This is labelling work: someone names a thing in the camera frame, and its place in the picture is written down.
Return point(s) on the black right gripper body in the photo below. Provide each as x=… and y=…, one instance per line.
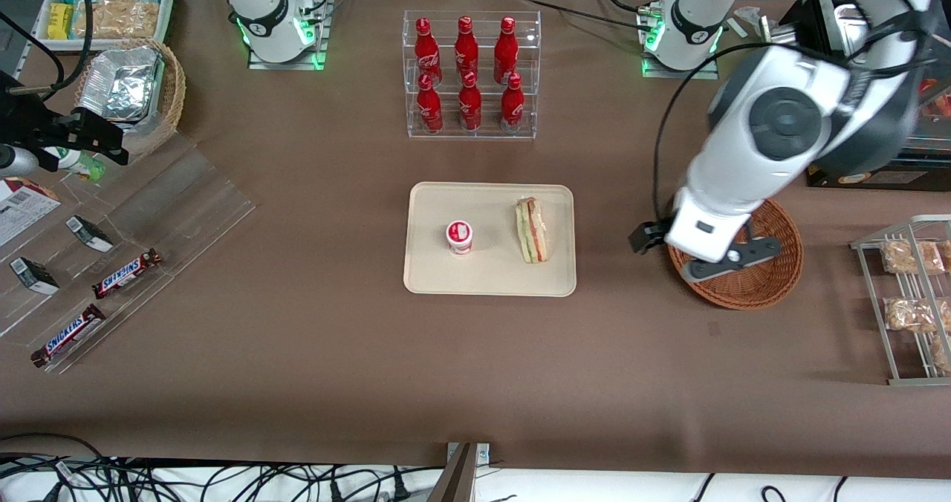
x=26, y=122

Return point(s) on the triangle sandwich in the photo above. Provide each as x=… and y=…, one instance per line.
x=532, y=231

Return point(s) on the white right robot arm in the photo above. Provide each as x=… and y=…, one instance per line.
x=260, y=12

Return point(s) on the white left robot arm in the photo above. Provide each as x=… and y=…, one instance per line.
x=750, y=153

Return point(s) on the round brown wicker basket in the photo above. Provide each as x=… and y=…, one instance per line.
x=773, y=279

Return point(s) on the wicker basket with foil packs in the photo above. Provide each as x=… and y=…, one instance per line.
x=173, y=93

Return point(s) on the cream plastic tray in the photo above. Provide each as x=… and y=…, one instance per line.
x=490, y=279

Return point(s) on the green white plastic bottle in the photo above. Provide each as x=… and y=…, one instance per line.
x=82, y=165

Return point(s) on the white red snack box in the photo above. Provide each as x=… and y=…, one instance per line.
x=22, y=209

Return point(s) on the silver foil pouch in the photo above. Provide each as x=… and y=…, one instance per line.
x=122, y=82

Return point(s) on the small black carton box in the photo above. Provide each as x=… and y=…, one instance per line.
x=33, y=275
x=89, y=233

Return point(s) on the yellow snack packet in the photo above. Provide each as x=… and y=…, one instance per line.
x=59, y=21

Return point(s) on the clear acrylic stepped display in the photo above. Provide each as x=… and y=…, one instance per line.
x=193, y=205

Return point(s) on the clear bag of crackers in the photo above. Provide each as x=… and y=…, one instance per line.
x=119, y=15

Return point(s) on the Snickers chocolate bar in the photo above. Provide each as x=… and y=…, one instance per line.
x=126, y=273
x=67, y=336

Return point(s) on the white plastic snack bin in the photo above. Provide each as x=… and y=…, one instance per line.
x=169, y=4

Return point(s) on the clear acrylic bottle rack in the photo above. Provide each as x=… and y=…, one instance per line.
x=531, y=127

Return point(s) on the wrapped bread pack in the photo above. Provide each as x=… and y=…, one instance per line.
x=912, y=257
x=946, y=254
x=943, y=316
x=910, y=314
x=942, y=355

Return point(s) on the red cola bottle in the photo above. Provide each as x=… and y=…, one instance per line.
x=507, y=49
x=469, y=107
x=466, y=47
x=513, y=107
x=425, y=49

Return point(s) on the crumpled clear plastic wrap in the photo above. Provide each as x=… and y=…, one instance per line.
x=750, y=15

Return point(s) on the red soda can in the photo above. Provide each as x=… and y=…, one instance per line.
x=429, y=108

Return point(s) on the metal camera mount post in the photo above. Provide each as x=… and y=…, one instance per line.
x=457, y=480

